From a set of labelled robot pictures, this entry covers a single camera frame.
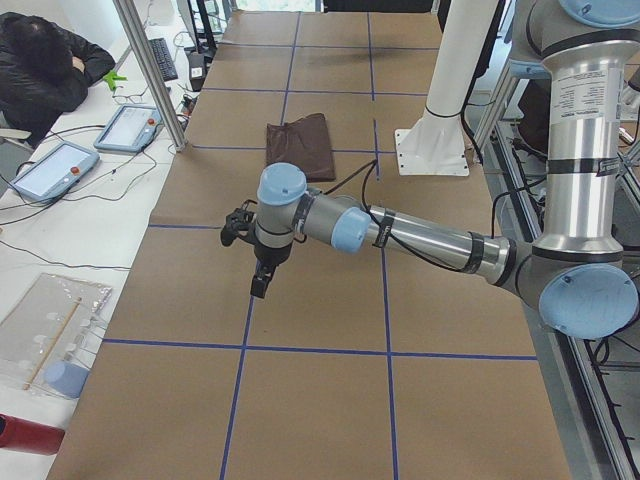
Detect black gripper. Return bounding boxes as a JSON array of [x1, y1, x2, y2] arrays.
[[250, 235, 293, 299]]

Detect brown t-shirt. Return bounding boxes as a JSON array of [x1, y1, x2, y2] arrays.
[[266, 113, 336, 182]]

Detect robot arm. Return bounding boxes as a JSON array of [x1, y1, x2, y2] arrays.
[[249, 1, 639, 339]]

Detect wooden stick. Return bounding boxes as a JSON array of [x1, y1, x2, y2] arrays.
[[22, 297, 82, 390]]

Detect far teach pendant tablet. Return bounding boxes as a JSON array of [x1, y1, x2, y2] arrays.
[[94, 104, 162, 153]]

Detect teach pendant tablet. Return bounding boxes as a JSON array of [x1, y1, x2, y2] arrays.
[[10, 142, 100, 202], [94, 104, 162, 153]]

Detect blue plastic cup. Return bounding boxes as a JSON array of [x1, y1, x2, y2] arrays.
[[44, 361, 89, 399]]

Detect clear plastic bag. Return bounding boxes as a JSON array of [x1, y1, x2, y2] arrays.
[[1, 274, 112, 399]]

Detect eyeglasses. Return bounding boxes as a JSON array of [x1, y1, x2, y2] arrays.
[[111, 86, 148, 105]]

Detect black box device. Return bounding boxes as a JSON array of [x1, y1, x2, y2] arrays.
[[187, 52, 207, 92]]

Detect near teach pendant tablet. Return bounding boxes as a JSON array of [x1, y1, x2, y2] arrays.
[[10, 142, 100, 202]]

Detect black keyboard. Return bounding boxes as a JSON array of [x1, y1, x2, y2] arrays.
[[148, 38, 179, 81]]

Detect green plastic object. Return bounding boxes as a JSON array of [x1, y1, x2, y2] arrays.
[[102, 70, 128, 92]]

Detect red cylinder bottle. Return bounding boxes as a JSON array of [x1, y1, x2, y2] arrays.
[[1, 414, 65, 455]]

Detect seated person in black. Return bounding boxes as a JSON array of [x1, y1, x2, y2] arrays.
[[1, 12, 115, 147]]

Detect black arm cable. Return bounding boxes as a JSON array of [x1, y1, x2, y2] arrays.
[[319, 159, 476, 274]]

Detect black table cable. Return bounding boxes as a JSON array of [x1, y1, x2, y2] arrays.
[[0, 124, 176, 226]]

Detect white pedestal column base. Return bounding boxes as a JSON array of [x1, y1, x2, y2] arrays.
[[395, 0, 501, 177]]

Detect aluminium frame post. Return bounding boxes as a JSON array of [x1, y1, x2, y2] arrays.
[[113, 0, 187, 152]]

